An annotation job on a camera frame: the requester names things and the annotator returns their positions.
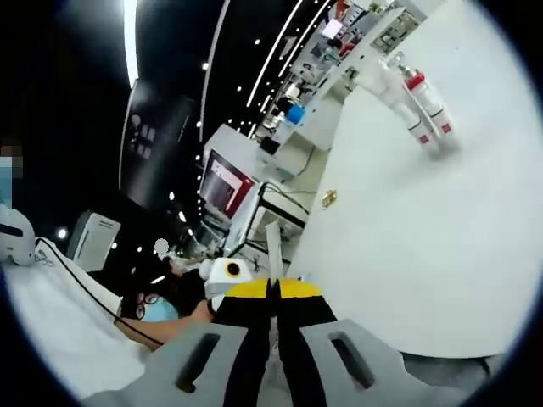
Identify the wide ceiling light strip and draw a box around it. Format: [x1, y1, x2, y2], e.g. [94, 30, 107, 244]
[122, 0, 142, 88]

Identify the white skincare tube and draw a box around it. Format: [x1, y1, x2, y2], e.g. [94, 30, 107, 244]
[365, 59, 415, 128]

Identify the red-collared white skincare bottle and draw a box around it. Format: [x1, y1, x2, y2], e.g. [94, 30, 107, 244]
[388, 51, 438, 114]

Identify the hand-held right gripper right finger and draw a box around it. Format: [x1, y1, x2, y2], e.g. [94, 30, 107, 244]
[272, 277, 464, 407]

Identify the person's white shirt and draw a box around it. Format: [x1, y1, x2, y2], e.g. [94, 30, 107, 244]
[0, 239, 149, 402]

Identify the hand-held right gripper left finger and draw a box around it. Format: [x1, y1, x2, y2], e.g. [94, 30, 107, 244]
[80, 278, 272, 407]

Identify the blue face mask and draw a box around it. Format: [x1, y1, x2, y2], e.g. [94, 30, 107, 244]
[0, 167, 14, 204]

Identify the black device cable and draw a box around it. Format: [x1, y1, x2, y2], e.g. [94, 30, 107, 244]
[35, 236, 165, 348]

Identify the small white card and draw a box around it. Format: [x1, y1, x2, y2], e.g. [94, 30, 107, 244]
[264, 221, 284, 282]

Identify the white standing desk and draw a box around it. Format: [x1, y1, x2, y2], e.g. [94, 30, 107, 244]
[228, 181, 311, 259]

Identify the blue bin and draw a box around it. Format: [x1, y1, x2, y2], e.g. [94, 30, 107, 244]
[285, 104, 307, 125]

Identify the large computer monitor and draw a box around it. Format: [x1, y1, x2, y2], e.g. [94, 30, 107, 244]
[199, 148, 256, 220]

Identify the open cluttered shelf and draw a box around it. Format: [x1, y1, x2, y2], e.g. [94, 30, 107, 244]
[372, 10, 422, 54]

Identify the black hanging ceiling panel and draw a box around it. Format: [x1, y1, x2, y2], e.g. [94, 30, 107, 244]
[120, 80, 203, 209]

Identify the white ceiling air conditioner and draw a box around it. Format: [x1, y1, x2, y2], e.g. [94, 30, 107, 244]
[67, 210, 123, 272]

